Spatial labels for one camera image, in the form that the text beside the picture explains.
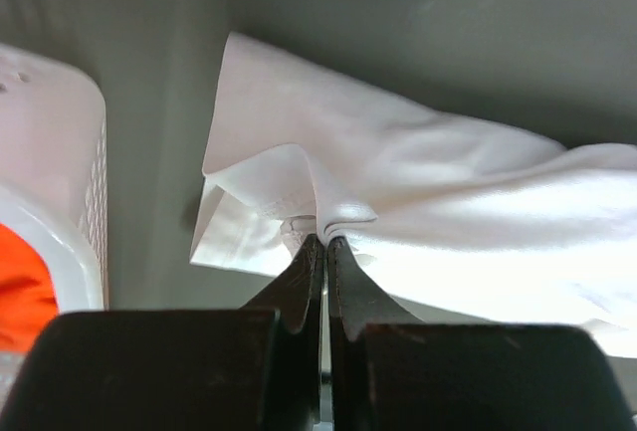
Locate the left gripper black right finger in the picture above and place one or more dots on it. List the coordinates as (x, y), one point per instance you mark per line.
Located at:
(392, 371)

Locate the white green raglan t-shirt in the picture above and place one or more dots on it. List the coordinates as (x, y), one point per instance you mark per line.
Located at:
(453, 212)

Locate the crumpled orange t-shirt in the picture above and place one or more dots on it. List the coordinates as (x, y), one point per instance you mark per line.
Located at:
(28, 301)

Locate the white plastic basket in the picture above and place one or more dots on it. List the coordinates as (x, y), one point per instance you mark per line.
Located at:
(53, 178)

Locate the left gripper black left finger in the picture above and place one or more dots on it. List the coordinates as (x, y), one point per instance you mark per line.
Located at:
(253, 368)

